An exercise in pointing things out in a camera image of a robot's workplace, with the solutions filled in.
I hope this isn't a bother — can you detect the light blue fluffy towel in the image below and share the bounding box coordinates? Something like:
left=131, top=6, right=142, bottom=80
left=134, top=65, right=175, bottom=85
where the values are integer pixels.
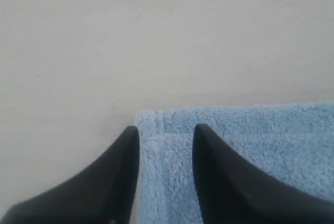
left=136, top=102, right=333, bottom=223

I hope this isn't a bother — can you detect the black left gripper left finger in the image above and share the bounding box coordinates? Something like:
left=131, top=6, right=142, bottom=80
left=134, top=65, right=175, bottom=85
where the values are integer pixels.
left=4, top=126, right=139, bottom=223

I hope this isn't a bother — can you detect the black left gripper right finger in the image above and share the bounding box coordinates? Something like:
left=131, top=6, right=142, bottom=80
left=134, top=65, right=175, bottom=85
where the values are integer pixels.
left=192, top=124, right=333, bottom=223

